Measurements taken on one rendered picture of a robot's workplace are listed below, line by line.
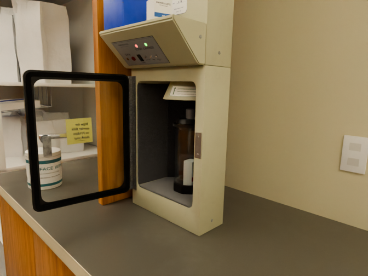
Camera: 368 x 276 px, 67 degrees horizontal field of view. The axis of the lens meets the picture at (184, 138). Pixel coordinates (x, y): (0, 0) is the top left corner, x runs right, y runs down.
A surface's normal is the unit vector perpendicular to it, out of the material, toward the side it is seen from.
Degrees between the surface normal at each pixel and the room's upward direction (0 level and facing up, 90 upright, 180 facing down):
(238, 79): 90
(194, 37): 90
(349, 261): 0
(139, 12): 90
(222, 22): 90
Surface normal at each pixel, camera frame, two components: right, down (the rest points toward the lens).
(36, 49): 0.12, 0.29
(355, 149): -0.70, 0.11
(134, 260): 0.03, -0.98
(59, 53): 0.56, 0.11
